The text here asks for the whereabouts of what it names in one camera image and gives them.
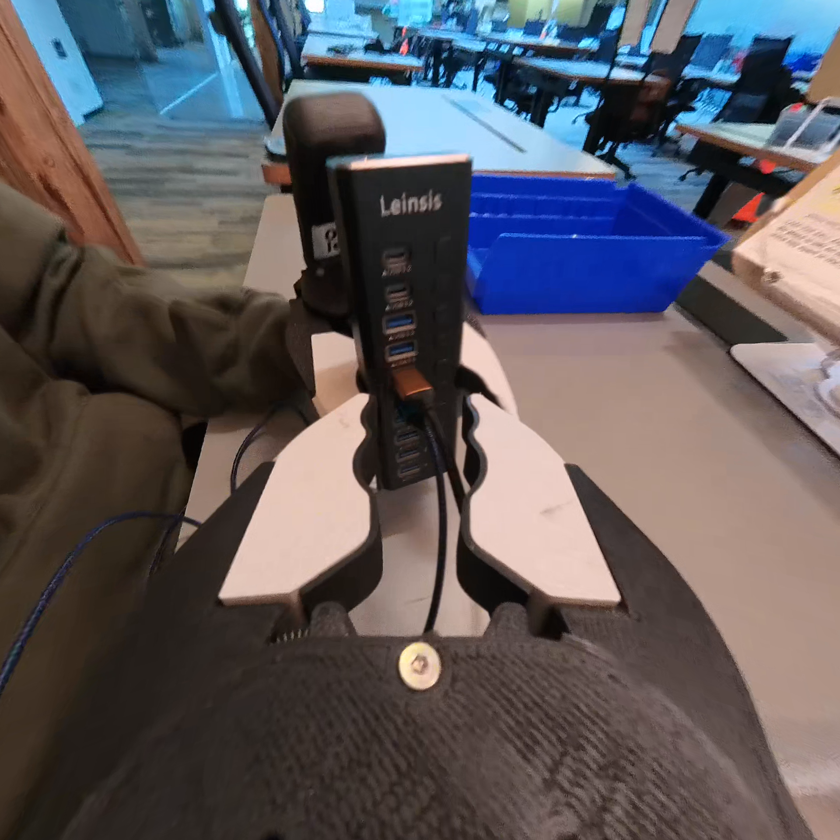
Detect person's green jacket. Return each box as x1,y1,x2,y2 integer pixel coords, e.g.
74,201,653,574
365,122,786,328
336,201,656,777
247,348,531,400
0,394,204,840

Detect dark stand panel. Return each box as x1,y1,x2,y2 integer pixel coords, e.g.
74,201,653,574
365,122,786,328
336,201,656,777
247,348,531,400
326,154,473,492

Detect wooden pillar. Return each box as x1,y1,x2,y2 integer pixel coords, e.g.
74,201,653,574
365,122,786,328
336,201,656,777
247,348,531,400
0,0,144,266

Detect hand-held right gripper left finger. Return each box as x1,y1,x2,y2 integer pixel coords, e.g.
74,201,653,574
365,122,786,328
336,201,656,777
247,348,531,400
217,392,384,616

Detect printed instruction sheet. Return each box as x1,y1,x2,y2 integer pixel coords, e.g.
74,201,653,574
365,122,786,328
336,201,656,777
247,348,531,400
731,167,840,342

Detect black tripod leg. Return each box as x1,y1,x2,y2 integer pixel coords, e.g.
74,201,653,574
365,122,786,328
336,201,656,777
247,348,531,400
215,0,282,131

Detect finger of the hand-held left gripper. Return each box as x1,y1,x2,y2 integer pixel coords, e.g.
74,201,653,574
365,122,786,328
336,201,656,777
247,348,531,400
458,314,521,421
311,330,363,421

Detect blue plastic bin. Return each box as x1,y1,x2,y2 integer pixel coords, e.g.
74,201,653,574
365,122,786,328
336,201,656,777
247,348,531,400
465,172,731,316

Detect silver document stand base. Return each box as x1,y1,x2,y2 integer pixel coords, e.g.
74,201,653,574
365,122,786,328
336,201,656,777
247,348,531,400
730,341,840,457

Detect clear acrylic holder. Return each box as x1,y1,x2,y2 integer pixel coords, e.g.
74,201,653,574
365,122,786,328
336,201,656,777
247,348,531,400
768,97,840,153

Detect rows of office desks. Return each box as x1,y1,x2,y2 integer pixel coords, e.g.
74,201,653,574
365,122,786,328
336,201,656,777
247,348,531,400
302,20,840,175

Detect group of black office chairs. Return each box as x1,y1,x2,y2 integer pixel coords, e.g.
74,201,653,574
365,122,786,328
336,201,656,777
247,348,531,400
577,33,808,178

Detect blue braided cable teal plug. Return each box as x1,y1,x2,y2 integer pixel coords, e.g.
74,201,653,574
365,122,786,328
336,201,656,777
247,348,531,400
0,402,468,693

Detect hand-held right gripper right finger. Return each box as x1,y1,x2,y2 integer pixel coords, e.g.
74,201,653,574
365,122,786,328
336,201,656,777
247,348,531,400
456,392,622,610

